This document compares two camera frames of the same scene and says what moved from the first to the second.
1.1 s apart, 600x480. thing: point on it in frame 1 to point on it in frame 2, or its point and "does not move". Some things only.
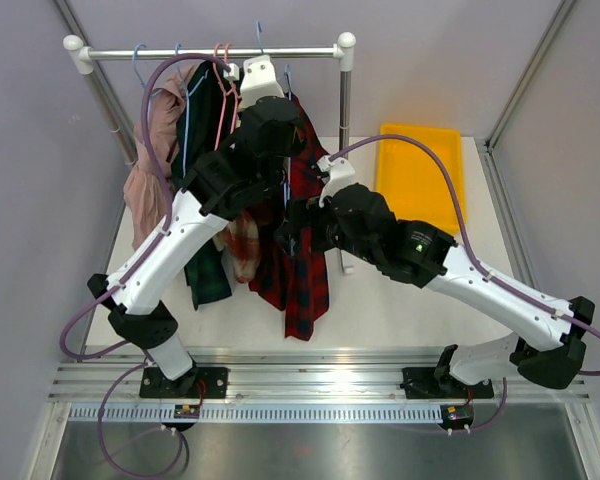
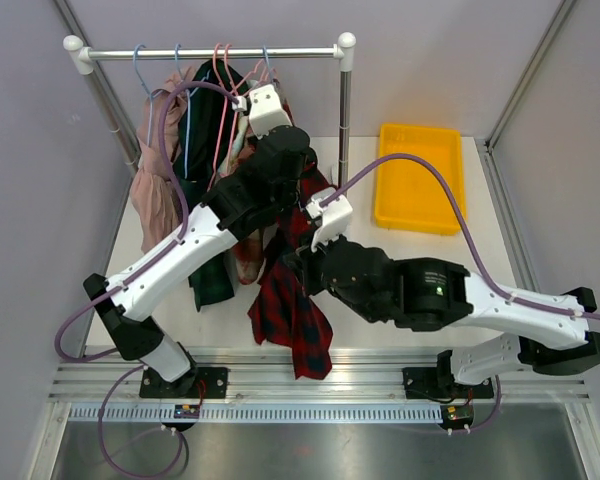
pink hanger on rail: (226, 89) does not move
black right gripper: (299, 212) to (307, 268)
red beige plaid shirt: (240, 241) does not move
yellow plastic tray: (415, 187) does not move
